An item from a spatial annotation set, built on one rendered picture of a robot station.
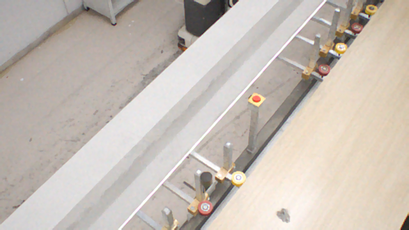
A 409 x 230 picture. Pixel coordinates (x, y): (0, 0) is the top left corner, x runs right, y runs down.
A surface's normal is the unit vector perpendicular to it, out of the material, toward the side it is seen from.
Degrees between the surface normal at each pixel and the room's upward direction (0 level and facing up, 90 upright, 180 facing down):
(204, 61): 0
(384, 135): 0
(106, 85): 0
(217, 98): 61
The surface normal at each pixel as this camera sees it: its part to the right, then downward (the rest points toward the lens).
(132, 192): 0.68, 0.12
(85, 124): -0.03, -0.60
